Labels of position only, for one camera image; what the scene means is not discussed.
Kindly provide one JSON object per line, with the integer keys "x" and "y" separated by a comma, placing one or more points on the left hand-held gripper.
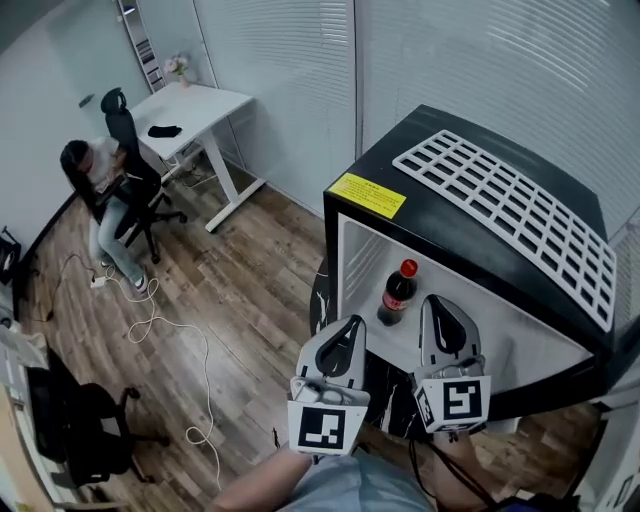
{"x": 322, "y": 432}

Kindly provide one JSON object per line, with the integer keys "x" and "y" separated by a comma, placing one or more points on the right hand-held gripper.
{"x": 460, "y": 400}

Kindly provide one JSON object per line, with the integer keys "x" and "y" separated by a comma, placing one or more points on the dark soda bottle red cap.
{"x": 397, "y": 295}

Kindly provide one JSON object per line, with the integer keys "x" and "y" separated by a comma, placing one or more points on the black mini fridge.
{"x": 450, "y": 220}

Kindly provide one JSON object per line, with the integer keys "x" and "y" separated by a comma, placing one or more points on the person's right forearm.
{"x": 460, "y": 470}

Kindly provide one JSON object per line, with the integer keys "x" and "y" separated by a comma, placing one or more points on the person's left forearm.
{"x": 260, "y": 482}

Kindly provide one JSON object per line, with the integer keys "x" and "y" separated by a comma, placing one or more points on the person's grey-blue clothing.
{"x": 360, "y": 487}

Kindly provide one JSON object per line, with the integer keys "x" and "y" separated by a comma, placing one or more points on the white grid rack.
{"x": 505, "y": 200}

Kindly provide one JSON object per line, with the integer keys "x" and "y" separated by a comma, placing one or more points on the yellow warning sticker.
{"x": 367, "y": 195}

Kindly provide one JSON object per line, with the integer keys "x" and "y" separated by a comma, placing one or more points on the white power strip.
{"x": 98, "y": 282}

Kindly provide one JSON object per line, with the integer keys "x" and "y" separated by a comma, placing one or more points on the black low-back office chair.
{"x": 85, "y": 425}

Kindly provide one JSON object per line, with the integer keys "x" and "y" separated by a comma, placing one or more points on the black cloth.
{"x": 164, "y": 131}

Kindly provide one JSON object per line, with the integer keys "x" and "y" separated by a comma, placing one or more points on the white desk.
{"x": 195, "y": 107}

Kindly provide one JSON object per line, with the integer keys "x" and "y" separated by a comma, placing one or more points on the black high-back office chair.
{"x": 125, "y": 125}

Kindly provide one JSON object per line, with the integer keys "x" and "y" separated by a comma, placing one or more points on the pink flower vase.
{"x": 177, "y": 67}

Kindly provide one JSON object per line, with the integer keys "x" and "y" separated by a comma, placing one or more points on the white ladder shelf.
{"x": 145, "y": 50}

